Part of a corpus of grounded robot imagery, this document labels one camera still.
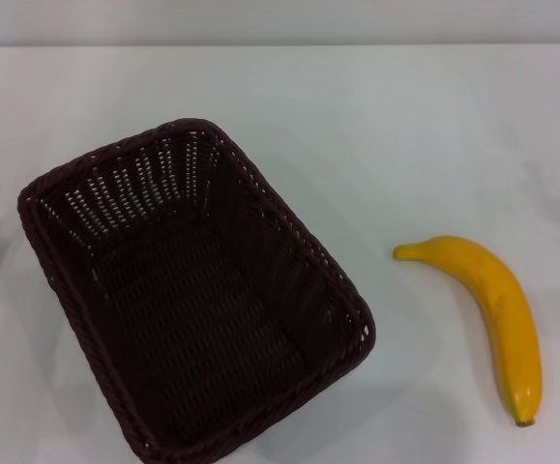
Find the yellow banana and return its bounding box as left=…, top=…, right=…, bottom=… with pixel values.
left=393, top=235, right=545, bottom=427

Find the dark brown woven basket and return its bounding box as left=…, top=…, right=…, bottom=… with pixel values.
left=16, top=117, right=376, bottom=464

